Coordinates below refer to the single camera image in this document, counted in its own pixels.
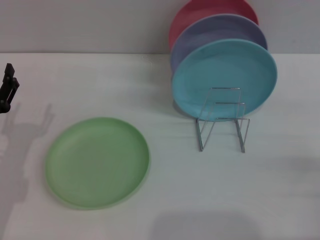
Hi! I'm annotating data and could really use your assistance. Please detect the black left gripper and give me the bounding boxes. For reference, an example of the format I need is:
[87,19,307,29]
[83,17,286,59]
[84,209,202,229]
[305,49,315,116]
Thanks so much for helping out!
[0,63,21,115]

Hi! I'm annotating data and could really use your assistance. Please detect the green round plate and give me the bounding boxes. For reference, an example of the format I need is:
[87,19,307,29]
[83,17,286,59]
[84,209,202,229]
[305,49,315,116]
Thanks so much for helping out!
[45,116,151,210]

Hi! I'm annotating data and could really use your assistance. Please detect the red round plate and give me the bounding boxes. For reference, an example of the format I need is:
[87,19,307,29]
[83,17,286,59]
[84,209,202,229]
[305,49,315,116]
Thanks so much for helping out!
[168,0,259,51]

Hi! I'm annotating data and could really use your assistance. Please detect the purple round plate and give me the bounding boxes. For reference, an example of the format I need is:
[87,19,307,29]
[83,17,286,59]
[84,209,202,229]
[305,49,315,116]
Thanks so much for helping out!
[170,14,269,74]

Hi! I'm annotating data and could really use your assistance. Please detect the light blue round plate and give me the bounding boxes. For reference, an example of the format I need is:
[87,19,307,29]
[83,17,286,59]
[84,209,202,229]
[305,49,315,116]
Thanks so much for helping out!
[171,38,278,123]

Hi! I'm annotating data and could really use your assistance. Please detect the metal wire plate rack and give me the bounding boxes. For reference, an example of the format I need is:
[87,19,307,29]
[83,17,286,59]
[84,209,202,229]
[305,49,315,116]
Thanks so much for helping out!
[195,87,251,154]

